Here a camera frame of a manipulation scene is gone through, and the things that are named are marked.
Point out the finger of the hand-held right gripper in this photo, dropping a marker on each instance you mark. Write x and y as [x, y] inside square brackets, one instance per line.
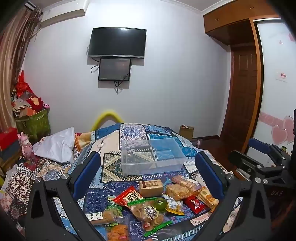
[259, 144]
[245, 161]

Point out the white heart-print sliding door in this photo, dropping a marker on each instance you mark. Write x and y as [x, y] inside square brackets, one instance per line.
[277, 104]

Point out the green storage box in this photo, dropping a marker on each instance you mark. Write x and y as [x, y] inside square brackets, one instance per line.
[34, 125]

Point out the white air conditioner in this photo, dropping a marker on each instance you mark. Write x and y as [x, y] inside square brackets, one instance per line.
[60, 11]

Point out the red cartoon noodle snack packet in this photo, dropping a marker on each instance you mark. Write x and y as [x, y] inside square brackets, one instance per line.
[194, 204]

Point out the red orange snack packet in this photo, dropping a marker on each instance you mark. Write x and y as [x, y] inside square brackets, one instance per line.
[128, 197]

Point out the clear plastic container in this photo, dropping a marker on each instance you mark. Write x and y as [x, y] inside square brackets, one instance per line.
[152, 160]

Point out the round biscuit packet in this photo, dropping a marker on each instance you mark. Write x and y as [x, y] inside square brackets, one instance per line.
[208, 198]

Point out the white pillow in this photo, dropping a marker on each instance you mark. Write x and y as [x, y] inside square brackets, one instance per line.
[57, 146]

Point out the green jelly cup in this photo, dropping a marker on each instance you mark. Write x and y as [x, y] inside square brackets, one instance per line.
[160, 205]

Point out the yellow foam tube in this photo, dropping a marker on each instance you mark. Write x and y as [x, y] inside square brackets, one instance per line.
[106, 115]

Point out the green snack packet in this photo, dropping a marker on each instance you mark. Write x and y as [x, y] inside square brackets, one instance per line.
[114, 206]

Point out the striped brown curtain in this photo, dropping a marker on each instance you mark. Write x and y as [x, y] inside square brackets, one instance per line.
[11, 69]

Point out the small black wall monitor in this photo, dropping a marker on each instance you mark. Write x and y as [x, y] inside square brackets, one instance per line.
[114, 69]

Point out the small yellow snack packet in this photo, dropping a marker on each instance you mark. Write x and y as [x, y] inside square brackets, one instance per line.
[175, 207]

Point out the brown wooden door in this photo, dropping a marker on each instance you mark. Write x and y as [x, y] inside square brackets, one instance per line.
[242, 92]

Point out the small cardboard box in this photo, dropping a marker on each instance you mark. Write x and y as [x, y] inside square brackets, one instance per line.
[186, 132]

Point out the clear fried cracker packet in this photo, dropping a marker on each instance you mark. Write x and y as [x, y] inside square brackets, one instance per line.
[177, 192]

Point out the brown cake packet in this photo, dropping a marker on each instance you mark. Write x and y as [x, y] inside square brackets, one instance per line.
[150, 188]

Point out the paper label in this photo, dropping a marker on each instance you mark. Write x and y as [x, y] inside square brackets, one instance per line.
[281, 77]

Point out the wooden overhead cabinet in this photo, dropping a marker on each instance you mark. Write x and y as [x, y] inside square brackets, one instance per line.
[231, 20]

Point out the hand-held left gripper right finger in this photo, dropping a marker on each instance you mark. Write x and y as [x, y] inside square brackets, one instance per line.
[208, 172]

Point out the tan biscuit roll packet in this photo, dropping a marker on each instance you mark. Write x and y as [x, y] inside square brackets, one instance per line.
[101, 217]

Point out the red box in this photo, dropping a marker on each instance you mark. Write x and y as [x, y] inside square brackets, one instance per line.
[8, 138]

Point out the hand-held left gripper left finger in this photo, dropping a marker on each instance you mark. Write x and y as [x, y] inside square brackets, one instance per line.
[93, 166]

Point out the orange fleece blanket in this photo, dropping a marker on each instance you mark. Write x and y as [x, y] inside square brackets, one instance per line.
[83, 140]

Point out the pile of red decorations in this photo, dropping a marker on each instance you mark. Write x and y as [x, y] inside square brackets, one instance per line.
[25, 97]

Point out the large black wall television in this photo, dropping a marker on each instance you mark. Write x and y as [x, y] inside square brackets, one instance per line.
[116, 41]

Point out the pink toy figure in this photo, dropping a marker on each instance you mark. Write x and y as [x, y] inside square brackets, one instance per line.
[26, 146]

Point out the pink orange wafer packet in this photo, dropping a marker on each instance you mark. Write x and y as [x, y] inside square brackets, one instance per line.
[185, 182]

